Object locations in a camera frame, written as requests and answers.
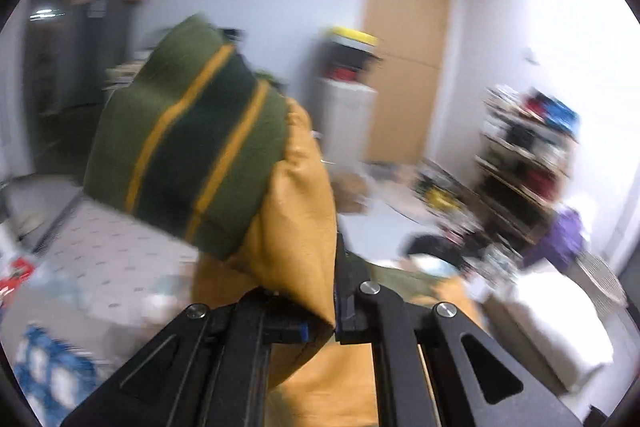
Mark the yellow box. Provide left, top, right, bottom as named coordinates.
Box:
left=325, top=26, right=378, bottom=48

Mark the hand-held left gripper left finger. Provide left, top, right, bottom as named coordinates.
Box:
left=60, top=287, right=333, bottom=427

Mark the white wire basket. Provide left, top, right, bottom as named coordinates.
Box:
left=579, top=252, right=628, bottom=308

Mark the green jacket with orange lining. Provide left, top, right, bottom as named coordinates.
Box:
left=82, top=14, right=495, bottom=427

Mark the wooden rack with clothes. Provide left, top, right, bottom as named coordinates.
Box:
left=475, top=84, right=581, bottom=248

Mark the blue patterned cloth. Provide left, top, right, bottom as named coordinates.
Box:
left=14, top=324, right=103, bottom=426

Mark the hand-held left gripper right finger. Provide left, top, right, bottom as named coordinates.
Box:
left=334, top=232, right=583, bottom=427

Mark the white dotted quilt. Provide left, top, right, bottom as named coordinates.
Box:
left=40, top=201, right=201, bottom=325

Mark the floor clutter pile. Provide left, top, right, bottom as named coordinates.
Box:
left=414, top=161, right=497, bottom=249

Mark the red packet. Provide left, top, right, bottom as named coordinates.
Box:
left=0, top=257, right=34, bottom=299

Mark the dark cabinet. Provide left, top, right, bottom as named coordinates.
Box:
left=25, top=0, right=133, bottom=180

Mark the white folded cloth pile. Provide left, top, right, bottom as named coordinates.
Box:
left=510, top=267, right=616, bottom=395

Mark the wooden door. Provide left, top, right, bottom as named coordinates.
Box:
left=362, top=0, right=456, bottom=165

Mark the dark cloth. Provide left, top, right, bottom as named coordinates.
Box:
left=400, top=234, right=467, bottom=269

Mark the tall white drawer cabinet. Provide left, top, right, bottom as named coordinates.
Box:
left=312, top=77, right=378, bottom=168

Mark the purple cloth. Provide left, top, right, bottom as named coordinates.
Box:
left=522, top=207, right=586, bottom=273

